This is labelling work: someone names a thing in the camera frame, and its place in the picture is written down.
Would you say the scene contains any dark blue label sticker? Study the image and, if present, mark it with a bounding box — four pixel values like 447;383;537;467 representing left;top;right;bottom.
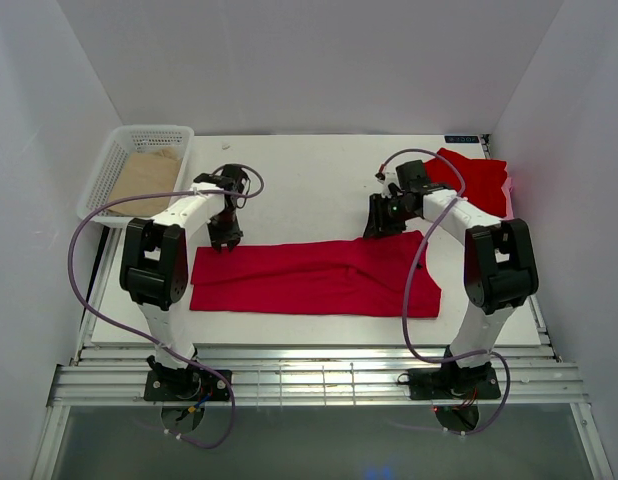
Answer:
444;135;480;144

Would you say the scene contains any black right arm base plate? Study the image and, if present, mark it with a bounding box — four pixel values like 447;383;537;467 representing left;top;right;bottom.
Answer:
406;364;501;400

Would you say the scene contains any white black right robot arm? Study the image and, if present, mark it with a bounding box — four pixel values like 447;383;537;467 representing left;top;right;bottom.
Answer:
364;160;539;399

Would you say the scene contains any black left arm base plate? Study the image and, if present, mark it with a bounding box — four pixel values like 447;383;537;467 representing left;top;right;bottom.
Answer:
143;370;233;403

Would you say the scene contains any red t shirt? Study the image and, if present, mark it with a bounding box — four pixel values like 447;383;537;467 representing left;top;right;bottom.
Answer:
190;231;442;319
425;148;509;218

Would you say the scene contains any aluminium table edge rail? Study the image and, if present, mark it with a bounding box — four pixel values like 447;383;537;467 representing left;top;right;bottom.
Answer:
48;345;589;407

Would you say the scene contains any folded pink t shirt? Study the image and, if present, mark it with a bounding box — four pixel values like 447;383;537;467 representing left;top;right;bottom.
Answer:
502;176;515;220

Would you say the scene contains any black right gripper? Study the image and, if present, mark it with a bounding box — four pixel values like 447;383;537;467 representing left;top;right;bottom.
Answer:
363;193;417;240

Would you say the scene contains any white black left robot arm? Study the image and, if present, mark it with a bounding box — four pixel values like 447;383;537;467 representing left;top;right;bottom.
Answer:
120;164;250;400

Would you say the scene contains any beige t shirt in basket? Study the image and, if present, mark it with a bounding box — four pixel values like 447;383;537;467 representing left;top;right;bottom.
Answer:
107;147;181;217

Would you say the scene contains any folded red t shirt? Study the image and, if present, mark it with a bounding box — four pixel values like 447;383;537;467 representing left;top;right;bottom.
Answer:
425;148;509;218

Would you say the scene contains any white plastic basket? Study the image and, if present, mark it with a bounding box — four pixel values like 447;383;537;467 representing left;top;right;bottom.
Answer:
77;125;194;219

